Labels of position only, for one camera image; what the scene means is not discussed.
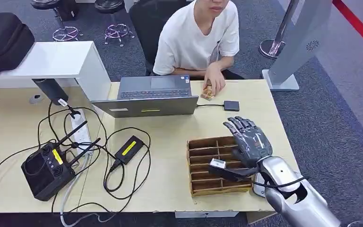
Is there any white power strip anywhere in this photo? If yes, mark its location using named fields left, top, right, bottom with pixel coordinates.
left=70, top=108, right=92, bottom=157

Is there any brown card stack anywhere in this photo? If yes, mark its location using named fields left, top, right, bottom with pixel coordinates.
left=200, top=79, right=216, bottom=102

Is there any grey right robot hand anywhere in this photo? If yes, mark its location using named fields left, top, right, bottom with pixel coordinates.
left=223, top=116, right=274, bottom=169

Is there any small grey round puck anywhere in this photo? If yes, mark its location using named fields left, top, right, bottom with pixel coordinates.
left=29, top=94, right=44, bottom=105

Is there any black bag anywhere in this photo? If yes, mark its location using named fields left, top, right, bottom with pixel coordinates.
left=0, top=12, right=35, bottom=79

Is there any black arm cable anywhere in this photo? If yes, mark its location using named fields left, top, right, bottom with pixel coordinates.
left=251, top=175, right=309, bottom=189

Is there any black adapter cable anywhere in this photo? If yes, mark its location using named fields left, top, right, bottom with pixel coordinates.
left=50, top=126, right=152, bottom=215

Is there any white desk shelf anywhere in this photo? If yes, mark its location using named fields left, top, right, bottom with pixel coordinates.
left=0, top=41, right=112, bottom=102

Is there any black remote controller with antennas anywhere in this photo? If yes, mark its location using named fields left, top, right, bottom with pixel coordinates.
left=21, top=120, right=101, bottom=202

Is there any black office chair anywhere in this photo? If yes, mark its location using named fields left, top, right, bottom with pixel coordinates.
left=128, top=0, right=189, bottom=76

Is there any black bin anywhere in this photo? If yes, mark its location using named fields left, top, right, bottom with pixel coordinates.
left=57, top=0, right=79, bottom=21

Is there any black adapter with yellow label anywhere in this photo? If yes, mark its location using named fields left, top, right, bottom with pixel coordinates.
left=114, top=135, right=145, bottom=166

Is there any black cylinder device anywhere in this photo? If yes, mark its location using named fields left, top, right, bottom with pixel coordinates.
left=32, top=78, right=69, bottom=106

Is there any small black usb hub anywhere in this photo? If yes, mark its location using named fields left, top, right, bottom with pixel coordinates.
left=224, top=100, right=241, bottom=112

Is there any black power plug cable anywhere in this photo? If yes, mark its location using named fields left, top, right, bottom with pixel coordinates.
left=37, top=101, right=109, bottom=150

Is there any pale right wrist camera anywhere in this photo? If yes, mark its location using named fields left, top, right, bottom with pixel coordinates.
left=209, top=158, right=227, bottom=170

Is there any grey laptop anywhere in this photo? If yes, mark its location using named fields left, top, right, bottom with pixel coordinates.
left=90, top=74, right=199, bottom=118

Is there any wooden slotted card box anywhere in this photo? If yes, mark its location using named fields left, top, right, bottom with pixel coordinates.
left=186, top=136, right=253, bottom=197

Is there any long black controller cable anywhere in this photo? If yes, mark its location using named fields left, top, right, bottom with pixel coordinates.
left=0, top=139, right=59, bottom=199

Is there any person's left hand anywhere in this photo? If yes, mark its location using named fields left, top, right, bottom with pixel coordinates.
left=202, top=62, right=226, bottom=96

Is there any grey standing kiosk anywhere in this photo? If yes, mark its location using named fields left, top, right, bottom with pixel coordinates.
left=262, top=0, right=334, bottom=91

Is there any black stool with chrome base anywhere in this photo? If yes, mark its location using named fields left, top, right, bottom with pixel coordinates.
left=94, top=0, right=136, bottom=48
left=30, top=0, right=84, bottom=42

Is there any wooden desk leg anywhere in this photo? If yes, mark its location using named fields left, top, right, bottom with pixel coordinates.
left=246, top=211, right=277, bottom=225

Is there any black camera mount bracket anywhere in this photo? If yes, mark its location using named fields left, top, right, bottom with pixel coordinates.
left=208, top=166, right=260, bottom=183

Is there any chrome stanchion post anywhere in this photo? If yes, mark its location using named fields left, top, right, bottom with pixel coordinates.
left=259, top=0, right=296, bottom=60

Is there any white power cable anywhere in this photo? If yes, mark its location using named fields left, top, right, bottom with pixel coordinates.
left=59, top=155, right=116, bottom=227

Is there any person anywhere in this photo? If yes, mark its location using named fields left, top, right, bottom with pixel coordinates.
left=152, top=0, right=245, bottom=96

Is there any grey zip case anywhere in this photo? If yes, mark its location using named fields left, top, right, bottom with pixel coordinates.
left=252, top=173, right=267, bottom=199

